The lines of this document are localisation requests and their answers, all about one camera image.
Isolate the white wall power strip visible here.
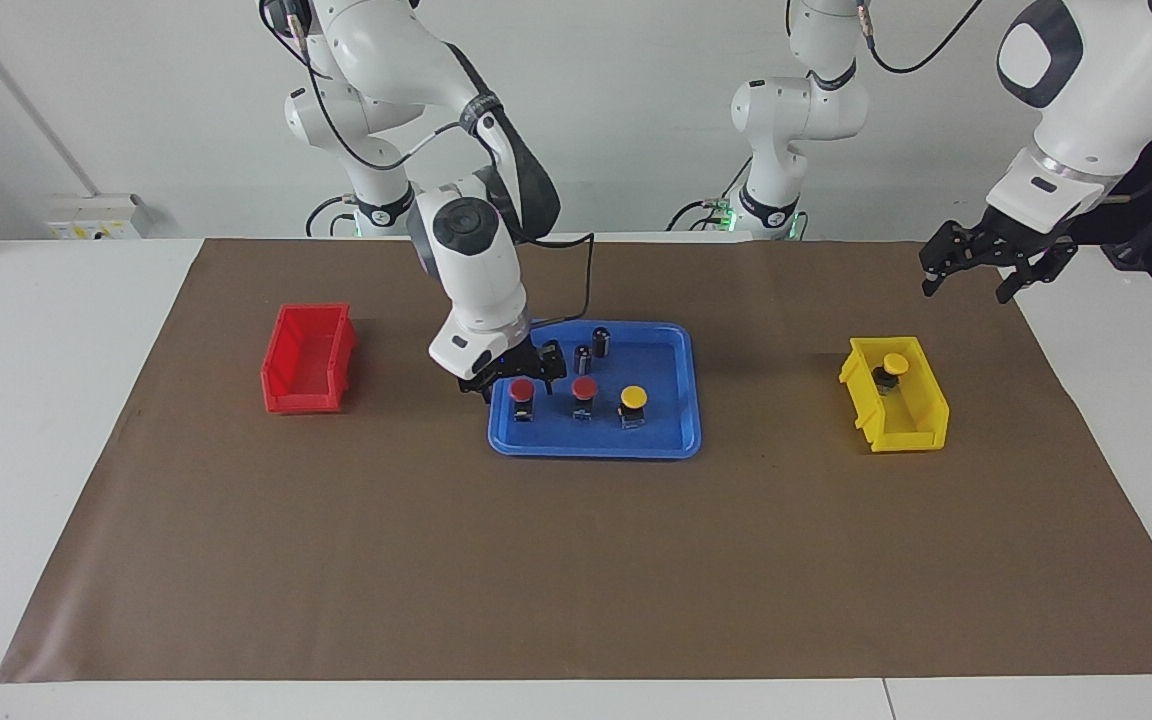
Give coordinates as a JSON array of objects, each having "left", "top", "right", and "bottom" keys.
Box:
[{"left": 44, "top": 194, "right": 153, "bottom": 241}]

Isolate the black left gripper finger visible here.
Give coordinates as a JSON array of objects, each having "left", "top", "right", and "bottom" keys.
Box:
[
  {"left": 920, "top": 237, "right": 956, "bottom": 299},
  {"left": 995, "top": 254, "right": 1078, "bottom": 305}
]

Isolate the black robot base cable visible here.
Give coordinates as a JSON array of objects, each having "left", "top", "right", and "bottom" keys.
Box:
[
  {"left": 306, "top": 195, "right": 357, "bottom": 239},
  {"left": 666, "top": 160, "right": 752, "bottom": 233}
]

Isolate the red plastic parts bin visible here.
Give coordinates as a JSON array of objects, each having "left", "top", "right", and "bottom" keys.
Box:
[{"left": 261, "top": 303, "right": 358, "bottom": 415}]

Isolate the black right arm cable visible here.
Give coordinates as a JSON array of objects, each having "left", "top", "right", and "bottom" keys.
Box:
[{"left": 261, "top": 0, "right": 595, "bottom": 326}]

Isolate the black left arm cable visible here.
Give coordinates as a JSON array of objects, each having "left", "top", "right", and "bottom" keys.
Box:
[{"left": 856, "top": 0, "right": 985, "bottom": 76}]

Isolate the blue plastic tray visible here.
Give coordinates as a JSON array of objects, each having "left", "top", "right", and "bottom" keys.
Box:
[{"left": 488, "top": 319, "right": 703, "bottom": 460}]

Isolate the yellow plastic parts bin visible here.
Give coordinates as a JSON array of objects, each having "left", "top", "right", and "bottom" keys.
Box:
[{"left": 839, "top": 336, "right": 950, "bottom": 454}]

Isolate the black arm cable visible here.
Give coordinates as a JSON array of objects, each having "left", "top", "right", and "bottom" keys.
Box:
[
  {"left": 261, "top": 0, "right": 595, "bottom": 326},
  {"left": 856, "top": 0, "right": 985, "bottom": 76}
]

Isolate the brown paper table mat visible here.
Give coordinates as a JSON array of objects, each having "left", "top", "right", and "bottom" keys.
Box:
[{"left": 0, "top": 238, "right": 1152, "bottom": 684}]

